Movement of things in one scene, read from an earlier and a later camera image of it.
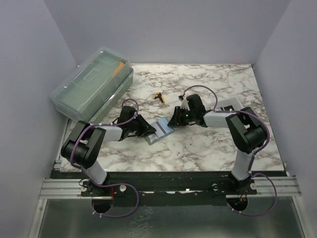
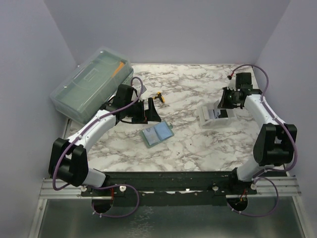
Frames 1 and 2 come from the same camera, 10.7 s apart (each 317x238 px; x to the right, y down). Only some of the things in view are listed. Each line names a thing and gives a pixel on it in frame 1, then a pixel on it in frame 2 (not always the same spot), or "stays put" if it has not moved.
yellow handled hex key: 159,95 stays put
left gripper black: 146,129 → 151,114
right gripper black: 175,121 → 224,103
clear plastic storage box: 93,91 stays put
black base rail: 167,188 stays put
